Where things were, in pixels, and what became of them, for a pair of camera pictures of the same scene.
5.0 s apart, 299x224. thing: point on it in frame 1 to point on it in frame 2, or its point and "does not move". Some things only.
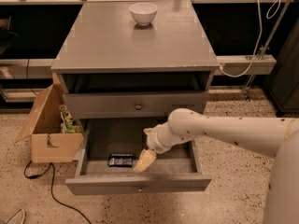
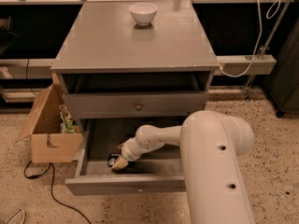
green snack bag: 68,124 does not move
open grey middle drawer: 108,152 does not move
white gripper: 154,141 to 128,154
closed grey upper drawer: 133,105 does not move
